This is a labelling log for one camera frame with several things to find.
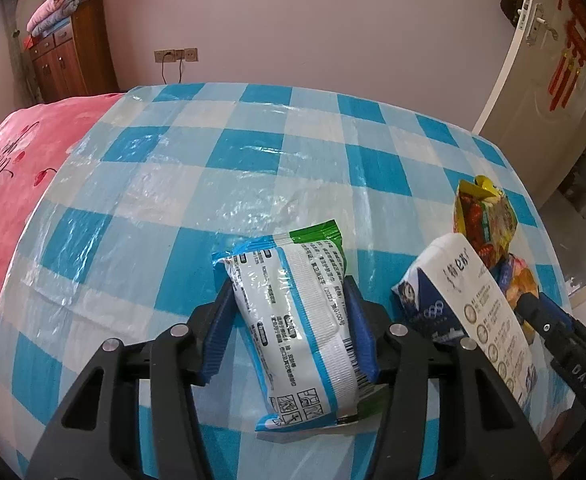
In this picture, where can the folded pink quilt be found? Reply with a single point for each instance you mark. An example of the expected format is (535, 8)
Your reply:
(68, 0)

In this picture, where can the pink printed blanket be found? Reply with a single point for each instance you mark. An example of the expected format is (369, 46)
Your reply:
(8, 185)

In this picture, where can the orange snack packet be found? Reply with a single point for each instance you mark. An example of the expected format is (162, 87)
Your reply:
(520, 280)

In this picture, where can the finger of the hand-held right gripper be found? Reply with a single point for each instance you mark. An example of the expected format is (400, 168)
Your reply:
(543, 320)

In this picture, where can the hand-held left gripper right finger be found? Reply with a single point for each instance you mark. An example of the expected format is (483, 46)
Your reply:
(365, 340)

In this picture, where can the folded blue quilt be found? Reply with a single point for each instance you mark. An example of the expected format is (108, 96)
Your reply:
(48, 31)

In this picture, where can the yellow snack packet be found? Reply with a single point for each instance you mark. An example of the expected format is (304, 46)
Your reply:
(488, 220)

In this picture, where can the green white snack packet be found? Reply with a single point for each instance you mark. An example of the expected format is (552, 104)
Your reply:
(298, 310)

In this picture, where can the wall socket strip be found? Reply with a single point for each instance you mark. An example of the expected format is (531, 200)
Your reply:
(175, 55)

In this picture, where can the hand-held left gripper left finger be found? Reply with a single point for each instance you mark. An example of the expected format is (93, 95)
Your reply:
(218, 340)

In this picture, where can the brown wooden cabinet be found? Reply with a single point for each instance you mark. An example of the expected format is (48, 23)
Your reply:
(73, 60)

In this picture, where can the grey curtain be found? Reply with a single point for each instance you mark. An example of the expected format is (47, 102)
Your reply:
(20, 60)

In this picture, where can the red door decoration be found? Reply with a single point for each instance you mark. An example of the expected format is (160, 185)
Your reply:
(575, 40)

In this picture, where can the blue white packet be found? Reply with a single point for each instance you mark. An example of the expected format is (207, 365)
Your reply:
(478, 305)

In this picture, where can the white door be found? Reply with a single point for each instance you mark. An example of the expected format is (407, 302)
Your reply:
(533, 85)

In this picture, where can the blue white checkered tablecloth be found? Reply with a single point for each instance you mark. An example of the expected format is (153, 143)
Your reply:
(273, 160)

